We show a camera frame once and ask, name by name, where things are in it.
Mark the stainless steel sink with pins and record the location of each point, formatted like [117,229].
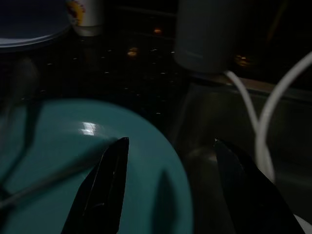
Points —
[292,136]

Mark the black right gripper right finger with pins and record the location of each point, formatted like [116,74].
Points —
[253,207]

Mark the teal plate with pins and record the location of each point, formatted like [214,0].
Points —
[61,146]

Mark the white printed mug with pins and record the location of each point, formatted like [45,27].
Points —
[85,17]

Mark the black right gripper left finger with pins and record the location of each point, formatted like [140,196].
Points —
[102,200]

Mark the white stacked food container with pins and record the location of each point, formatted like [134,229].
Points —
[29,22]

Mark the grey water filter canister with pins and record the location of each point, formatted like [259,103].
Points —
[207,36]

